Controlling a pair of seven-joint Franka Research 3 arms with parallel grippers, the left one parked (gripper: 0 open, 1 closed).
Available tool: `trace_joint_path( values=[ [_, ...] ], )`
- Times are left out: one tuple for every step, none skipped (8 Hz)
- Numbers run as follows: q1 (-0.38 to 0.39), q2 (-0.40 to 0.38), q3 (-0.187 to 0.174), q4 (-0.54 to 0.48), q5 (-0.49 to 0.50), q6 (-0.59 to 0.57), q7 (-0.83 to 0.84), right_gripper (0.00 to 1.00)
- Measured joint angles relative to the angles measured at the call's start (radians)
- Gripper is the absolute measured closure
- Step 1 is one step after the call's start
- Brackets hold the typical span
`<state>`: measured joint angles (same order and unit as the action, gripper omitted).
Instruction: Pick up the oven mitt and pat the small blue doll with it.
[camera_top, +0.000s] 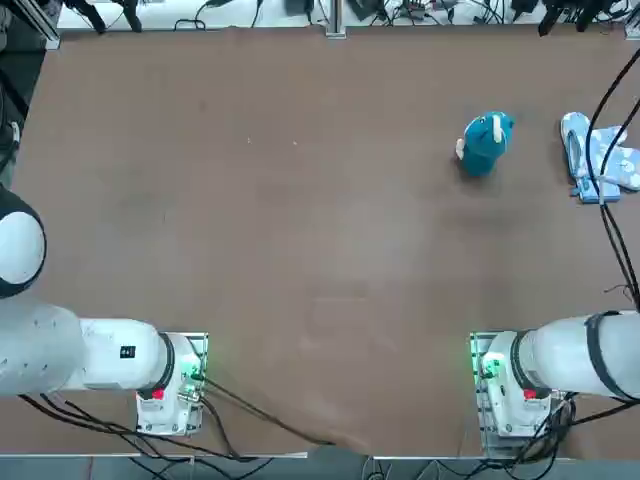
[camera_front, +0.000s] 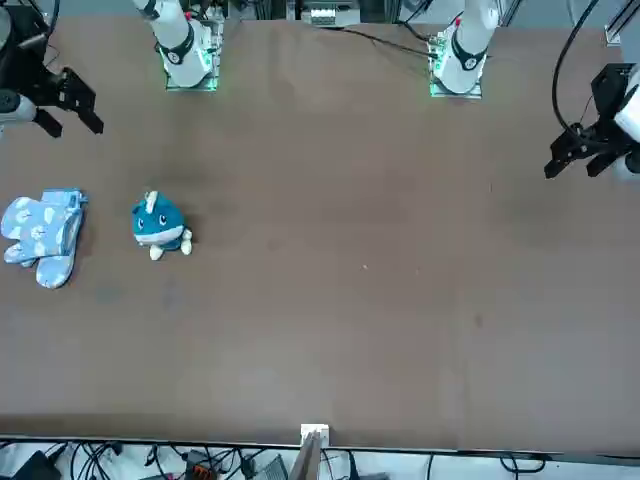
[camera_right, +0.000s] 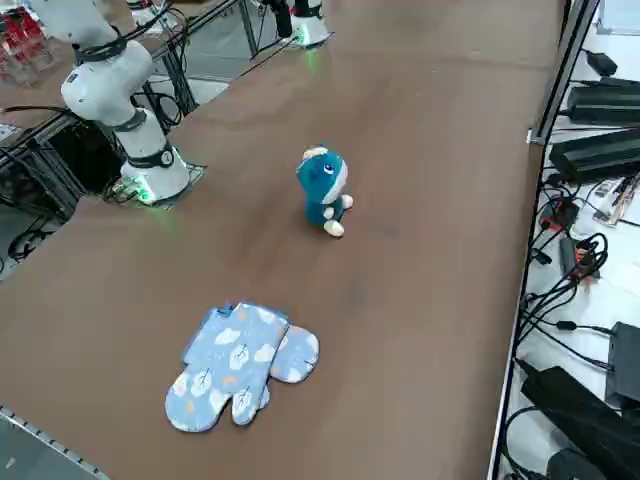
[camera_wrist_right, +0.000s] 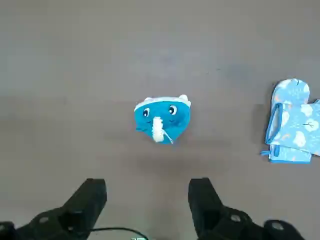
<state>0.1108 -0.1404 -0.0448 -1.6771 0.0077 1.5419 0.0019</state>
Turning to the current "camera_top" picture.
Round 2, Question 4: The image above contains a blue patterned oven mitt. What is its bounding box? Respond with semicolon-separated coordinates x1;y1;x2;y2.
582;124;640;195
559;112;622;204

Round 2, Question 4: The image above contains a small blue plush doll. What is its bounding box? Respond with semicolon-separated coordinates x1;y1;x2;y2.
453;112;518;177

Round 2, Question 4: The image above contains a black tripod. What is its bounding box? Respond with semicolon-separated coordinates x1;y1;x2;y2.
537;0;632;37
74;0;146;35

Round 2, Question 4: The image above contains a black cable across table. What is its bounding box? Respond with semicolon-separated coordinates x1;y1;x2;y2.
197;374;336;446

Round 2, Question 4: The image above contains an aluminium frame post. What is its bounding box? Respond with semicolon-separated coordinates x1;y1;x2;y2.
326;0;349;39

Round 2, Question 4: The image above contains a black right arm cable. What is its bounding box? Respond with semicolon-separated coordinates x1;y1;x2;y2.
584;44;640;309

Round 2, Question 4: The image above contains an aluminium frame rail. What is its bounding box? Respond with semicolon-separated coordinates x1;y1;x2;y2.
9;0;62;50

